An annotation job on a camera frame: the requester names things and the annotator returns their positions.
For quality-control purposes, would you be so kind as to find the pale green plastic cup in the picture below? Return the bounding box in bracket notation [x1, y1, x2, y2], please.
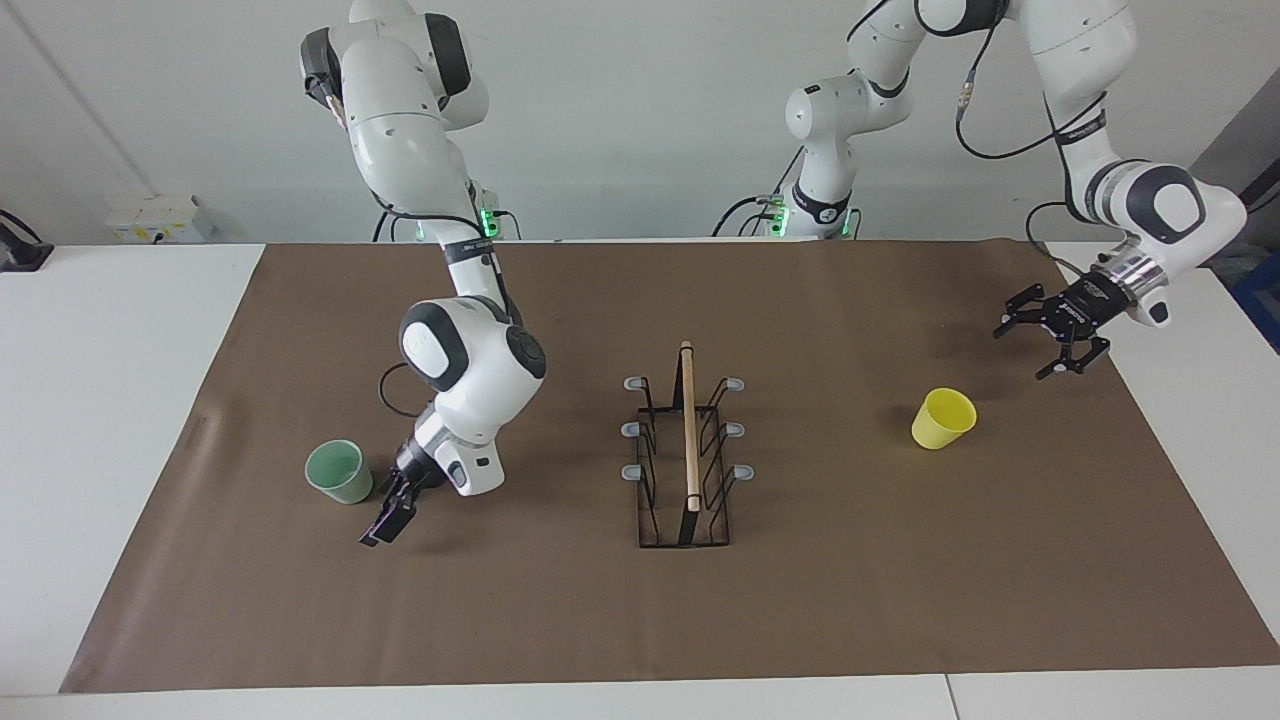
[305, 440, 374, 505]

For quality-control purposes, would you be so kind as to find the brown paper table mat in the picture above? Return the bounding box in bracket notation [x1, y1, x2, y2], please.
[60, 238, 1280, 694]

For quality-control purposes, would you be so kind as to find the black base cable bundle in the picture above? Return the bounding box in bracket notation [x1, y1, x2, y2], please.
[372, 205, 522, 243]
[711, 150, 863, 239]

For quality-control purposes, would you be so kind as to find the blue crate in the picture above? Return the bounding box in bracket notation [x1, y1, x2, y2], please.
[1228, 250, 1280, 353]

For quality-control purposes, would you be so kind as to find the black angled stand pole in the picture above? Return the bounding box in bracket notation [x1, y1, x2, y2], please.
[1240, 160, 1280, 263]

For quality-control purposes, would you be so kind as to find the black arm gripper cable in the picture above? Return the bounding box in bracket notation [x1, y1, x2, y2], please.
[955, 0, 1111, 286]
[375, 185, 526, 419]

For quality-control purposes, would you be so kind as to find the black right base cable bundle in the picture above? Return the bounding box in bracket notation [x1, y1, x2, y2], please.
[372, 205, 522, 243]

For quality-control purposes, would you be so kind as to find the white wall socket box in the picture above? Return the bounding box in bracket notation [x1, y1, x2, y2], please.
[105, 195, 213, 246]

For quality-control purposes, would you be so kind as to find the black right arm gripper cable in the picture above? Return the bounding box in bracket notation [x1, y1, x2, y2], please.
[375, 185, 526, 419]

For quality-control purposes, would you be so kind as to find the black wire rack, wooden handle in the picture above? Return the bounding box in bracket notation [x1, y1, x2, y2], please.
[622, 341, 755, 549]

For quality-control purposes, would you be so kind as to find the black left arm gripper cable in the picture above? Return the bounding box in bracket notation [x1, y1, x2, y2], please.
[955, 0, 1111, 286]

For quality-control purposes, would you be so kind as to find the black table clamp mount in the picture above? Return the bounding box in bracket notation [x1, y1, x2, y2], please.
[0, 210, 53, 273]

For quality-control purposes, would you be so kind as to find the black left base cable bundle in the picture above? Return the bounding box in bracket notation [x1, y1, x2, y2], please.
[711, 150, 863, 239]

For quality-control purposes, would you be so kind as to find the yellow plastic cup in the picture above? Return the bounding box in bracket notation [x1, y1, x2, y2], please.
[911, 388, 978, 451]

